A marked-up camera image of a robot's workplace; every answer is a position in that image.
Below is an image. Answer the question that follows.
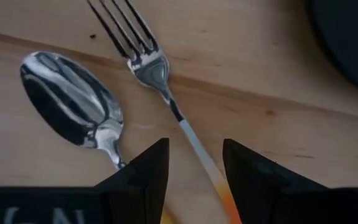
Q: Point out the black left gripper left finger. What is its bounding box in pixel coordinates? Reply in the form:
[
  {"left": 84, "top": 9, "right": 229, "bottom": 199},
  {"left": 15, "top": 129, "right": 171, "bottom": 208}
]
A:
[{"left": 93, "top": 137, "right": 171, "bottom": 224}]

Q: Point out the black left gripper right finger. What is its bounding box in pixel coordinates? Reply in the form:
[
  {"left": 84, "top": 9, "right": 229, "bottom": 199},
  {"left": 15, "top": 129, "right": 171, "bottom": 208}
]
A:
[{"left": 222, "top": 138, "right": 329, "bottom": 224}]

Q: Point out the large dark round plate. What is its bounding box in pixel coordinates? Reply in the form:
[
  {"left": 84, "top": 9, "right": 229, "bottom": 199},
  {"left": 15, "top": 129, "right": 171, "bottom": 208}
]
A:
[{"left": 305, "top": 0, "right": 358, "bottom": 98}]

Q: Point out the silver fork white-orange handle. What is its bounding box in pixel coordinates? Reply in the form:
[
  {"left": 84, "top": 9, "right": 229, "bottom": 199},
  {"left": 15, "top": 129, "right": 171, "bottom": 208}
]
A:
[{"left": 86, "top": 0, "right": 242, "bottom": 224}]

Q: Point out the silver spoon with pale handle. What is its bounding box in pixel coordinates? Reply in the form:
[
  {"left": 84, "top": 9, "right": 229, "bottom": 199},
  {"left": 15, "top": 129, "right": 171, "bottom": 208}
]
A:
[{"left": 19, "top": 50, "right": 175, "bottom": 224}]

